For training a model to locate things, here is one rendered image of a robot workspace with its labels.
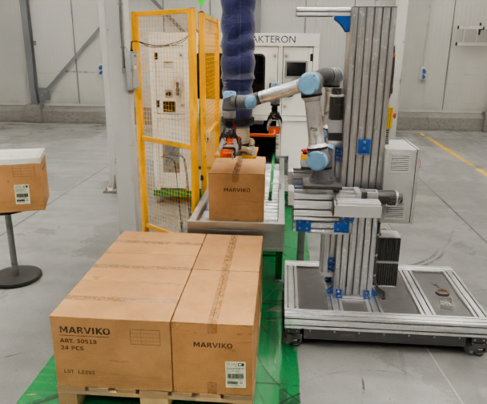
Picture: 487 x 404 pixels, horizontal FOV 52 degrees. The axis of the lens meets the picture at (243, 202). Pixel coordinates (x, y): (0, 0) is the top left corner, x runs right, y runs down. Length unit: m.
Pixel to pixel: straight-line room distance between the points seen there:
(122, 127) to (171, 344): 2.26
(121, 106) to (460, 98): 9.84
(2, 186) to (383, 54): 2.77
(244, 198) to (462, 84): 9.83
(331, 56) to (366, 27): 9.21
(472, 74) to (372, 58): 9.96
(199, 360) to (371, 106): 1.74
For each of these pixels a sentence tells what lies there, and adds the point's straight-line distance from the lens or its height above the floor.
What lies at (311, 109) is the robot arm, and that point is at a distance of 2.79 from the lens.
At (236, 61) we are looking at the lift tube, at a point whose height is 1.72.
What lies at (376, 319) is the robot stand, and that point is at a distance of 3.22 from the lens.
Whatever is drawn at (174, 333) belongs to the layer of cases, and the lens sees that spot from 2.51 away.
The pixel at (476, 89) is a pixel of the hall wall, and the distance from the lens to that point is 13.05.
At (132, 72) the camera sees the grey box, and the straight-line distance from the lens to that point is 4.20.
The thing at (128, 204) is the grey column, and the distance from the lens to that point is 4.46.
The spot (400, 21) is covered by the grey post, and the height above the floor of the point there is 2.12.
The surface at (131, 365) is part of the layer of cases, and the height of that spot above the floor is 0.28.
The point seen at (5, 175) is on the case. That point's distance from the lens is 4.02.
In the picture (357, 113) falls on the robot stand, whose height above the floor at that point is 1.43.
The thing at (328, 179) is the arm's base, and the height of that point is 1.07.
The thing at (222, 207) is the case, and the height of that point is 0.69.
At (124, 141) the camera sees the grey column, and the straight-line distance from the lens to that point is 4.33.
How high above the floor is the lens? 1.79
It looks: 17 degrees down
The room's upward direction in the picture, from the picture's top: straight up
